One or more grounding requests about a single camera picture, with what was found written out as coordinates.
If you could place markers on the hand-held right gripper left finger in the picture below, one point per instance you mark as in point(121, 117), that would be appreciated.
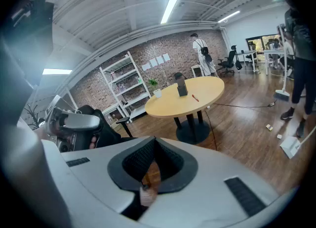
point(93, 180)

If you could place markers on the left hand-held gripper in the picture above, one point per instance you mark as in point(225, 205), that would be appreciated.
point(53, 113)

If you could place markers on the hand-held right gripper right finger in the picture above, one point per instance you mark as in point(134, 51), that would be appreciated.
point(209, 197)

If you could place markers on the red pen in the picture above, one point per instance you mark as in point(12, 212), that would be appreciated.
point(195, 98)

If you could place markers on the brown pen holder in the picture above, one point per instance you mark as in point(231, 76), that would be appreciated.
point(182, 87)

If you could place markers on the person's left hand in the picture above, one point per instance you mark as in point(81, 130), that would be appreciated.
point(93, 144)

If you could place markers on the black office chair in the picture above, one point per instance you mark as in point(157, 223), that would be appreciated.
point(230, 60)
point(108, 133)

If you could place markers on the cardboard box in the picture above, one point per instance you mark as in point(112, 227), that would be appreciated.
point(114, 123)

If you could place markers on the dark leafy plant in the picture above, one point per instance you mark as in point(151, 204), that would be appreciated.
point(34, 118)

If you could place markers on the white shelving unit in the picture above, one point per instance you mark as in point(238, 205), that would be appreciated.
point(130, 74)

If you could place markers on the green plant in white pot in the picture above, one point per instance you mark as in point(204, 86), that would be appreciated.
point(157, 93)

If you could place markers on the small yellow floor item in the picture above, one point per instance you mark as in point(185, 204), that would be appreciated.
point(269, 127)

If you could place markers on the round wooden table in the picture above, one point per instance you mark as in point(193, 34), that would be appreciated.
point(172, 101)

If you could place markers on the white broom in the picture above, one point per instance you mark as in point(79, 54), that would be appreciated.
point(281, 95)

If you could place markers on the white side table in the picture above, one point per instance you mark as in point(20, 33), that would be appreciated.
point(197, 70)

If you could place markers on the black hanging bag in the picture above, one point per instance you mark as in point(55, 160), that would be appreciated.
point(238, 64)

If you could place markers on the black backpack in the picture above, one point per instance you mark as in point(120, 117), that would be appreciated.
point(205, 53)

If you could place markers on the white desk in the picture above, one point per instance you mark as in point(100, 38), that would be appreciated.
point(249, 52)
point(274, 51)

